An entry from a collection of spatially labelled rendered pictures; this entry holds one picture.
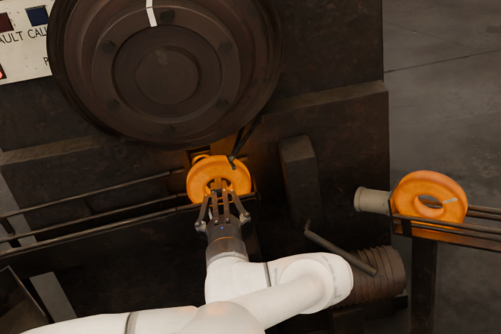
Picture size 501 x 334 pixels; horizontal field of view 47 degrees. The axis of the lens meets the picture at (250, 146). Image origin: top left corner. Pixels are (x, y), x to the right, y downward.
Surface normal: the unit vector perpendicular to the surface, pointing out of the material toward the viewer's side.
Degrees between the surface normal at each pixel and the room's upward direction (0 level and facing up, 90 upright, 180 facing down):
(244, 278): 10
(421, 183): 90
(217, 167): 90
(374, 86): 0
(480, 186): 1
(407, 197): 90
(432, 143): 0
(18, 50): 90
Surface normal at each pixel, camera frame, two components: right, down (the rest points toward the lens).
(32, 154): -0.15, -0.80
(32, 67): 0.11, 0.58
